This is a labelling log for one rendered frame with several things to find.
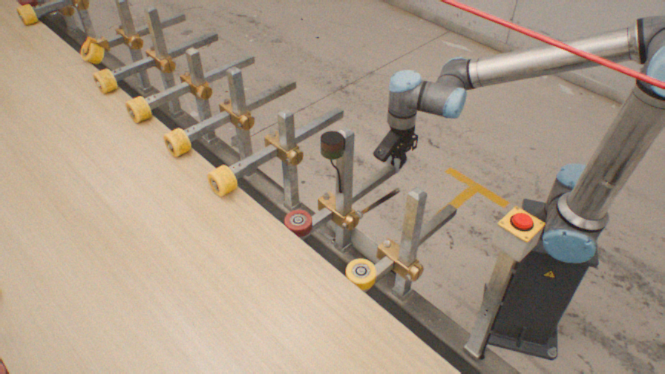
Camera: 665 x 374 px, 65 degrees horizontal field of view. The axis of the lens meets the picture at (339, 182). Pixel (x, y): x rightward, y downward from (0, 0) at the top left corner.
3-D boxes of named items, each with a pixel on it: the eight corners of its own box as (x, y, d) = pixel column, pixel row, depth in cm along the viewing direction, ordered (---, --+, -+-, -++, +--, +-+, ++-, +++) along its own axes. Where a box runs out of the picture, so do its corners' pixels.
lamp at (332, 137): (332, 186, 151) (332, 128, 136) (346, 197, 148) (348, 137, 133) (318, 197, 148) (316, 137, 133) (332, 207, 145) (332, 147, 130)
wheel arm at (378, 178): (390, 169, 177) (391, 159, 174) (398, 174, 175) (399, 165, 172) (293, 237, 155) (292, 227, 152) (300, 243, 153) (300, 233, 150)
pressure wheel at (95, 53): (91, 60, 215) (98, 42, 214) (99, 67, 211) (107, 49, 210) (77, 55, 210) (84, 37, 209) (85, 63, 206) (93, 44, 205)
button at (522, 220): (517, 214, 108) (519, 208, 107) (534, 225, 106) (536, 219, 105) (507, 224, 106) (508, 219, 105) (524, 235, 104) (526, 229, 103)
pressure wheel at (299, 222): (300, 230, 160) (299, 203, 152) (318, 244, 156) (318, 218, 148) (280, 243, 156) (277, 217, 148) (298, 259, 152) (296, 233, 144)
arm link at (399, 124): (404, 123, 155) (380, 109, 160) (402, 136, 158) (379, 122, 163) (423, 110, 159) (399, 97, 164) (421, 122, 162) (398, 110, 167)
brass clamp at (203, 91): (194, 81, 198) (191, 70, 194) (214, 96, 191) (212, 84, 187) (180, 87, 195) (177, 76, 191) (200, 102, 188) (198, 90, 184)
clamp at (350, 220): (329, 202, 166) (329, 191, 162) (359, 225, 159) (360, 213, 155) (316, 211, 163) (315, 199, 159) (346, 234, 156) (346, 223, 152)
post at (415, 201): (399, 296, 161) (416, 183, 128) (408, 303, 159) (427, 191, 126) (392, 303, 159) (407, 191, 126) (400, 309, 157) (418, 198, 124)
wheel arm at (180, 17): (182, 18, 233) (181, 12, 231) (186, 20, 232) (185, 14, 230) (105, 46, 215) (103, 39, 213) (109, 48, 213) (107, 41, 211)
